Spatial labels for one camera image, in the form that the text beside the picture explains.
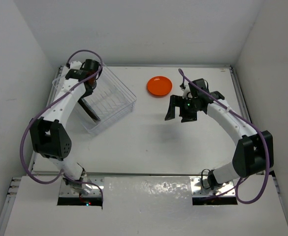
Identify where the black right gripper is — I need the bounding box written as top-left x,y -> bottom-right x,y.
165,94 -> 201,122

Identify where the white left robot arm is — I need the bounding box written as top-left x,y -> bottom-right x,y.
30,59 -> 102,197

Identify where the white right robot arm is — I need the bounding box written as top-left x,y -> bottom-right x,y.
165,92 -> 267,190

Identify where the white front cover board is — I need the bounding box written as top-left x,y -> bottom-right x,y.
5,177 -> 288,236

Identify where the clear wire dish rack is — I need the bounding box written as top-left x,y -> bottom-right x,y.
51,62 -> 137,137

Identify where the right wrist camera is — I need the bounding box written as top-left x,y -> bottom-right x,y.
189,79 -> 209,97

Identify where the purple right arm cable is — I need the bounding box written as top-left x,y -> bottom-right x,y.
178,68 -> 270,205

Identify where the black cable at table edge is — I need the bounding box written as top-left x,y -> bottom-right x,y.
200,168 -> 210,190

